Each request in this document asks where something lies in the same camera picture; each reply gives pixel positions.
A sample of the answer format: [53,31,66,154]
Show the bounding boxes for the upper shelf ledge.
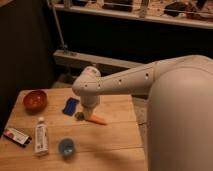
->
[53,0,213,30]

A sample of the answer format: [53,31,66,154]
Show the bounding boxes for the white tube bottle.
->
[34,117,49,156]

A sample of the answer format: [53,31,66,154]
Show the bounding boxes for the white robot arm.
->
[73,55,213,171]

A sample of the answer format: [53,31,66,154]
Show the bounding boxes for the blue plastic object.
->
[62,97,79,116]

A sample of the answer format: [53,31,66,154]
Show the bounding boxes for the metal pole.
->
[50,0,68,53]

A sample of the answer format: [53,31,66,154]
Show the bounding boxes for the orange-red bowl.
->
[23,90,47,112]

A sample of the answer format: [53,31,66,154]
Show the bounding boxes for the orange carrot-like pepper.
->
[74,111,108,126]

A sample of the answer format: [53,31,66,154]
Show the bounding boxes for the black red small box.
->
[3,128,32,147]

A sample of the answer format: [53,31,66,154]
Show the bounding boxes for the blue round cup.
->
[58,138,75,157]

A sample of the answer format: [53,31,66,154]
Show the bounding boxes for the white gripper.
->
[81,96,100,119]

